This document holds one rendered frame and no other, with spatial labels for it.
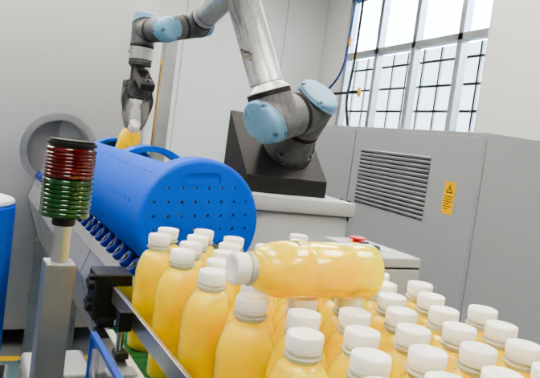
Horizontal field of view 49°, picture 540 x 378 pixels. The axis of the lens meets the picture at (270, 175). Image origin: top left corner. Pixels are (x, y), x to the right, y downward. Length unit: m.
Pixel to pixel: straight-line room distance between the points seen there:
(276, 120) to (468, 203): 1.35
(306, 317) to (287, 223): 0.93
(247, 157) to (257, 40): 0.33
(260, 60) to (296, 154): 0.30
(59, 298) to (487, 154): 2.08
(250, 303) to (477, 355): 0.25
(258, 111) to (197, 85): 5.08
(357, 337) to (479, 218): 2.02
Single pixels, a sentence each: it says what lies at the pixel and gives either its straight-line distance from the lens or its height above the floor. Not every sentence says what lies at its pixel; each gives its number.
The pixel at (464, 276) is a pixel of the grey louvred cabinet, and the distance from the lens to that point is 2.65.
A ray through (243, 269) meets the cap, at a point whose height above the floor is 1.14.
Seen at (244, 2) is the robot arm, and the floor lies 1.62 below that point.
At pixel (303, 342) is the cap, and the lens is 0.61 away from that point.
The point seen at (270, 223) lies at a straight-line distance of 1.57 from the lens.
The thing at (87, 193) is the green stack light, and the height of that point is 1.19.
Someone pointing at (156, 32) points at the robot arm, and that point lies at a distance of 1.83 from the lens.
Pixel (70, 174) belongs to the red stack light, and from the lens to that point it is 0.78.
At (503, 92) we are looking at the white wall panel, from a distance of 4.03.
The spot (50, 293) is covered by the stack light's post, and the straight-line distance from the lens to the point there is 0.82.
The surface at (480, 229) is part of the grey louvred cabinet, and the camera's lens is 2.65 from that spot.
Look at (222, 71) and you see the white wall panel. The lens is 6.63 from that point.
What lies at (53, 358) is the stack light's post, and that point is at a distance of 0.85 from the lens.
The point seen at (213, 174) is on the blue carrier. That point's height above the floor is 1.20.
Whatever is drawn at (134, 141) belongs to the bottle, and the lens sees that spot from 1.92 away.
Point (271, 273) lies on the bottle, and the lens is 0.69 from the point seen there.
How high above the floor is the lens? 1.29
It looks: 3 degrees down
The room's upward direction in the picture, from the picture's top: 8 degrees clockwise
